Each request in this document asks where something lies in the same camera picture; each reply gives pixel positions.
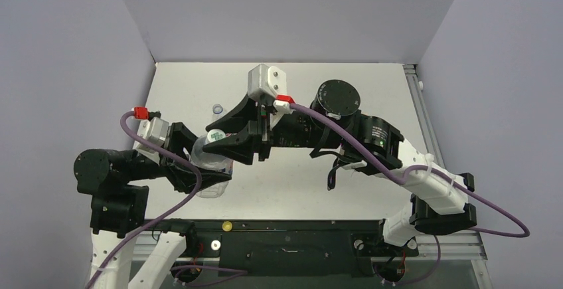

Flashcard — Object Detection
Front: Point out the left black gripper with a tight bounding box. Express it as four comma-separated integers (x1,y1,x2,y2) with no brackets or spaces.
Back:
123,120,231,188

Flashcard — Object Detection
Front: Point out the clear water bottle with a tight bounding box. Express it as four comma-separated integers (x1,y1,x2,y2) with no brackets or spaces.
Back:
190,134,233,199

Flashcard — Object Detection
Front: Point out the white water bottle cap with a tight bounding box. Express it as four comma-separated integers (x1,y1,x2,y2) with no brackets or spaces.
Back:
206,129,226,143

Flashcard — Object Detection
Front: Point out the Pepsi bottle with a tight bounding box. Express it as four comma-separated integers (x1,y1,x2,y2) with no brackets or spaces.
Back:
212,104,225,120

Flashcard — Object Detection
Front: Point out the yellow juice bottle cap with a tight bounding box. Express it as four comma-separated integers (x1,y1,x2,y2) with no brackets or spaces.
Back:
222,221,233,232

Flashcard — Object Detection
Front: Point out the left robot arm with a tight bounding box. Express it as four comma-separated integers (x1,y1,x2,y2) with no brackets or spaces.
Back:
73,118,232,288

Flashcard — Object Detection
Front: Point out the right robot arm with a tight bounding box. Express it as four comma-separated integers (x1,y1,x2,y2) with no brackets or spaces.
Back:
203,80,477,254

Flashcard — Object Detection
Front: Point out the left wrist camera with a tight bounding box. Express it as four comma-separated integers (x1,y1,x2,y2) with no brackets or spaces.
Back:
133,107,169,164

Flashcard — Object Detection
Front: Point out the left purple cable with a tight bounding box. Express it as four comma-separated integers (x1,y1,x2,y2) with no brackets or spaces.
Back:
86,110,250,289

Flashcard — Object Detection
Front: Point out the purple cable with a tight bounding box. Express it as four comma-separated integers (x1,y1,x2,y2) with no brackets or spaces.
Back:
290,103,531,288
86,110,250,289

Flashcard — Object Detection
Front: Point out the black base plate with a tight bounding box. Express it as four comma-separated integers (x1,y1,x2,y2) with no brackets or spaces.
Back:
147,219,419,276

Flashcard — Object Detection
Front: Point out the aluminium frame rail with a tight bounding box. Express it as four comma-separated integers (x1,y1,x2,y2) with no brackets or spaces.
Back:
403,64,487,260

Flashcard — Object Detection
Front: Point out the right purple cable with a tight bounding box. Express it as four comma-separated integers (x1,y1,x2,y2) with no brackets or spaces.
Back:
290,103,531,288

